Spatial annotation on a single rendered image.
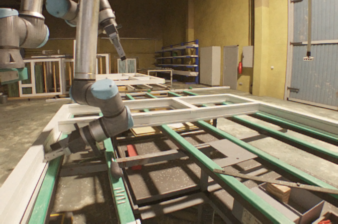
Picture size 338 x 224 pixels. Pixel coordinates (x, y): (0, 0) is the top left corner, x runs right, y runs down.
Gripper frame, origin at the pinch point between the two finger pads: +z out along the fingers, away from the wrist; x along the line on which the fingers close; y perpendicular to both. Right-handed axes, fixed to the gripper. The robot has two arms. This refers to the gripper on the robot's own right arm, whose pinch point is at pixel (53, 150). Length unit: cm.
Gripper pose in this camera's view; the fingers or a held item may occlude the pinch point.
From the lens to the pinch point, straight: 85.0
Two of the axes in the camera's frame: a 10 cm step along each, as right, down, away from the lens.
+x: 3.5, 1.6, -9.2
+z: -8.8, 3.9, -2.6
